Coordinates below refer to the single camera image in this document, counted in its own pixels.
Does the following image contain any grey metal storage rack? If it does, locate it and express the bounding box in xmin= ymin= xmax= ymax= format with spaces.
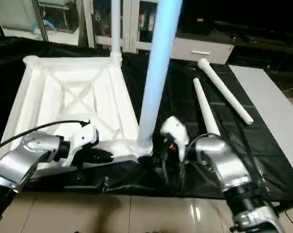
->
xmin=40 ymin=0 xmax=80 ymax=33

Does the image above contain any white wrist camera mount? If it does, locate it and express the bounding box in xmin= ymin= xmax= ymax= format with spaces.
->
xmin=160 ymin=116 xmax=190 ymax=162
xmin=64 ymin=124 xmax=100 ymax=166

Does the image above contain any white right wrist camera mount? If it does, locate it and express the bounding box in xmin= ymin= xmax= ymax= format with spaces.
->
xmin=160 ymin=116 xmax=190 ymax=162

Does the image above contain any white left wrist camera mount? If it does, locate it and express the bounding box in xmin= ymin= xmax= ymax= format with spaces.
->
xmin=64 ymin=124 xmax=100 ymax=166

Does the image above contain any white plastic table top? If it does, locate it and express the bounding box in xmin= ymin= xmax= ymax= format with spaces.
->
xmin=0 ymin=54 xmax=153 ymax=178

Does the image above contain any white side board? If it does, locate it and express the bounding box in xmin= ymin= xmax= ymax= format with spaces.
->
xmin=229 ymin=66 xmax=293 ymax=166

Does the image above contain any white glass door cabinet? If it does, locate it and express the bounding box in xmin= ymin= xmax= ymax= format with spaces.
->
xmin=83 ymin=0 xmax=160 ymax=54

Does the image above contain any white drawer unit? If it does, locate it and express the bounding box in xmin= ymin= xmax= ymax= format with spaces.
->
xmin=171 ymin=35 xmax=234 ymax=64

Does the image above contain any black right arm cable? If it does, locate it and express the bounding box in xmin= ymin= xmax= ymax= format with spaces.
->
xmin=160 ymin=133 xmax=229 ymax=187

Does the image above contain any white plastic table leg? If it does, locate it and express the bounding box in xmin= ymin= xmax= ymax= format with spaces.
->
xmin=193 ymin=78 xmax=221 ymax=137
xmin=136 ymin=0 xmax=182 ymax=157
xmin=197 ymin=58 xmax=255 ymax=126
xmin=109 ymin=0 xmax=123 ymax=65

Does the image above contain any black plastic mat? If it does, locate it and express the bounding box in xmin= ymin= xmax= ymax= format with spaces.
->
xmin=0 ymin=38 xmax=293 ymax=200

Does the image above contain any teal small stool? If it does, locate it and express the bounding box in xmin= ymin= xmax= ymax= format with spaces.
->
xmin=32 ymin=19 xmax=58 ymax=34

